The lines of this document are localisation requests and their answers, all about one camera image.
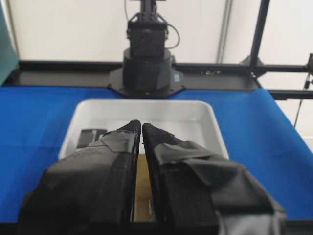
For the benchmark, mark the teal backdrop board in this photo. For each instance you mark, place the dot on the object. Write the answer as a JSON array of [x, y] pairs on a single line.
[[8, 57]]

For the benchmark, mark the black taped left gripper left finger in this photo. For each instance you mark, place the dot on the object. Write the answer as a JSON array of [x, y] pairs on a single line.
[[90, 192]]

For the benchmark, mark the white plastic tray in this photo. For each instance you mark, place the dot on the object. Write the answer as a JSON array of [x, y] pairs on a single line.
[[188, 120]]

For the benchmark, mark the black aluminium frame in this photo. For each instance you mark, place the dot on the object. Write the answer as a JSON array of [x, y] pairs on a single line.
[[242, 77]]

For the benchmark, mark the black white small box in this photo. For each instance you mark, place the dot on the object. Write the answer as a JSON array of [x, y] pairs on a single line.
[[89, 136]]

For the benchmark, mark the brown cardboard box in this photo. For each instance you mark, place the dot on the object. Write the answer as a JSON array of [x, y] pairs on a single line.
[[143, 205]]

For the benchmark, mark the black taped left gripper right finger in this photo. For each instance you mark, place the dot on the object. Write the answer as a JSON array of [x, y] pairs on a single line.
[[199, 192]]

